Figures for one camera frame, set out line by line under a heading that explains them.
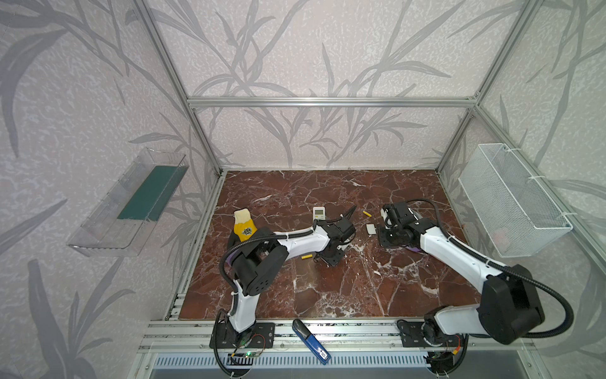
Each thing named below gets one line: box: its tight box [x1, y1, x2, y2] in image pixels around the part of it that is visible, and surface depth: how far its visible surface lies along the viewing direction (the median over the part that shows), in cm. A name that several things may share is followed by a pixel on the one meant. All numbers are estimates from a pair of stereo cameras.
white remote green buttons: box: [312, 206, 326, 221], surface depth 104 cm
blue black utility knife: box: [291, 318, 333, 366], surface depth 70 cm
